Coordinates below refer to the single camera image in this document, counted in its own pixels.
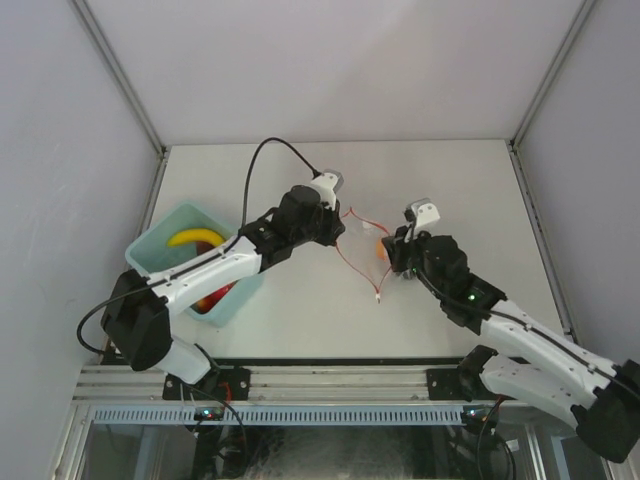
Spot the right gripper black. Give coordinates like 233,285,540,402
382,224,446,301

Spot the clear zip top bag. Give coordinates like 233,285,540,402
336,207,392,301

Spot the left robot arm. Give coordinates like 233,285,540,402
101,182,344,400

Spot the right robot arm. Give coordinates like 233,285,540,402
381,226,639,463

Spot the fake small peach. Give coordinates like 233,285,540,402
376,240,388,260

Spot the fake yellow banana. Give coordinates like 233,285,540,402
167,228,225,247

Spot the fake red yellow apple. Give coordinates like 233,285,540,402
196,283,235,314

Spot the teal plastic bin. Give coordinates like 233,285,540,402
125,201,262,327

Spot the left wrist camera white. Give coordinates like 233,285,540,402
309,170,344,211

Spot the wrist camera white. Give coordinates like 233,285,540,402
405,198,441,236
309,170,344,211

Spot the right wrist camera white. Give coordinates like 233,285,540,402
405,198,441,236

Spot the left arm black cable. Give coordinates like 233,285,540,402
238,137,321,236

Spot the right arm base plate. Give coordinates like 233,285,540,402
426,367,473,401

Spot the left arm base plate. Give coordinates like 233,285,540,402
162,367,251,402

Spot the blue slotted cable duct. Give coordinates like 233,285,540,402
92,405,465,427

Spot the aluminium rail frame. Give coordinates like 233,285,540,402
72,365,464,405

